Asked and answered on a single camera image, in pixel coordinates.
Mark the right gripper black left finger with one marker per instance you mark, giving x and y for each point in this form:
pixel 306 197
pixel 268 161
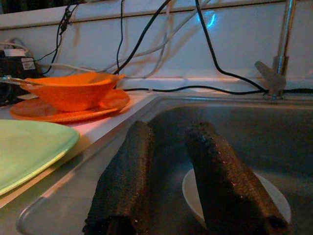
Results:
pixel 122 186

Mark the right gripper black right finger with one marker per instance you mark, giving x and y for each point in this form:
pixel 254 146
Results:
pixel 227 191

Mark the white bowl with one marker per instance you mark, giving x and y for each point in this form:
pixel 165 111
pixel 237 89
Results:
pixel 190 193

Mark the light green plate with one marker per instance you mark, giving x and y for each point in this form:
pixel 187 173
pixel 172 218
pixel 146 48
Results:
pixel 29 151

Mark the stainless steel sink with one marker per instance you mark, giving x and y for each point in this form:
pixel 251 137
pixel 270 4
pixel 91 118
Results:
pixel 244 127

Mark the orange plate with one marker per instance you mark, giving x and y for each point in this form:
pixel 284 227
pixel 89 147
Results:
pixel 110 102

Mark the orange bowl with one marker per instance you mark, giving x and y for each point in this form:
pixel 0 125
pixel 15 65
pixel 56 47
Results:
pixel 73 93

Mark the wooden chopstick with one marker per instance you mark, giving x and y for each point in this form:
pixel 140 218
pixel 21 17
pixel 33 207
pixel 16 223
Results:
pixel 14 80

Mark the chrome faucet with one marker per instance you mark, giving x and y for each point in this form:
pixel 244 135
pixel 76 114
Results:
pixel 281 49

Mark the black power strip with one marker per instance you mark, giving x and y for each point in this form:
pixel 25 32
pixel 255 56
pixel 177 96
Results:
pixel 14 73

